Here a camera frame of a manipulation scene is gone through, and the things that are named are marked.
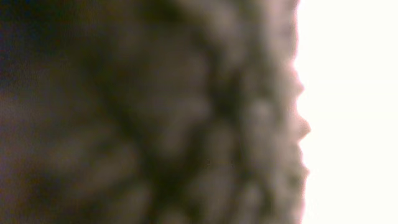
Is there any green microfiber cloth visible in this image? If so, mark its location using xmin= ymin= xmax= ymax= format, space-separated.
xmin=1 ymin=0 xmax=310 ymax=224

